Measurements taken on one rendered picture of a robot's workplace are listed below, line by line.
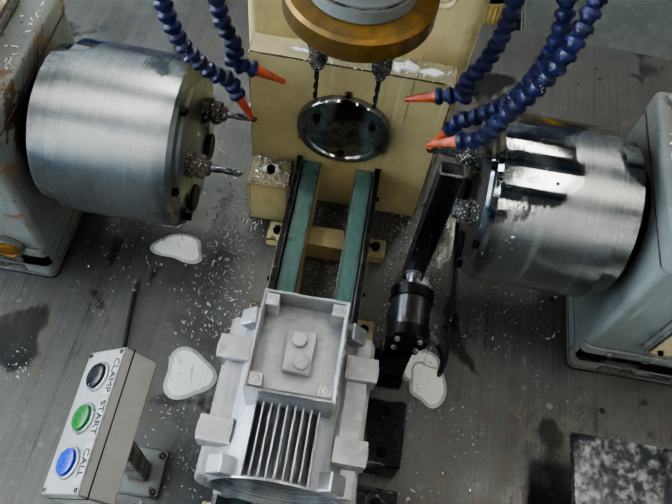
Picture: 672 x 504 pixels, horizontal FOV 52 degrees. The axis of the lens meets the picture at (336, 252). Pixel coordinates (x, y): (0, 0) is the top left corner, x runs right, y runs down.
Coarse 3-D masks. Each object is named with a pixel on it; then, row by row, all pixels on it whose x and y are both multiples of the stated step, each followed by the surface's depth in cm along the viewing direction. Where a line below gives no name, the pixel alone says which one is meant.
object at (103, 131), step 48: (96, 48) 93; (144, 48) 96; (48, 96) 90; (96, 96) 89; (144, 96) 89; (192, 96) 93; (48, 144) 89; (96, 144) 89; (144, 144) 89; (192, 144) 98; (48, 192) 97; (96, 192) 93; (144, 192) 92; (192, 192) 102
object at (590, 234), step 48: (528, 144) 90; (576, 144) 91; (624, 144) 94; (480, 192) 96; (528, 192) 88; (576, 192) 88; (624, 192) 88; (480, 240) 92; (528, 240) 90; (576, 240) 89; (624, 240) 90; (528, 288) 99; (576, 288) 95
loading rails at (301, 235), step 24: (312, 168) 116; (312, 192) 113; (360, 192) 114; (288, 216) 109; (312, 216) 118; (360, 216) 112; (288, 240) 108; (312, 240) 117; (336, 240) 118; (360, 240) 109; (384, 240) 121; (288, 264) 106; (360, 264) 106; (288, 288) 104; (336, 288) 105; (360, 288) 104
